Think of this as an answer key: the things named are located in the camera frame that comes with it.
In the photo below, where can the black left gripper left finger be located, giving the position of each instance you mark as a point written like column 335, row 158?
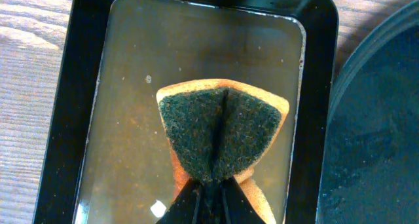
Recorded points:
column 193, row 205

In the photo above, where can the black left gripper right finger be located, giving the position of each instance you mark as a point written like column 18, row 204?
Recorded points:
column 232, row 206

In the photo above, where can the orange green scrub sponge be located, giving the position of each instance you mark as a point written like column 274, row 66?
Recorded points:
column 218, row 129

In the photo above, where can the black rectangular water tray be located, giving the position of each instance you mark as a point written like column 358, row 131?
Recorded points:
column 107, row 158

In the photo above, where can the round black tray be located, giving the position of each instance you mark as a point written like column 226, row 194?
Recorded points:
column 370, row 160

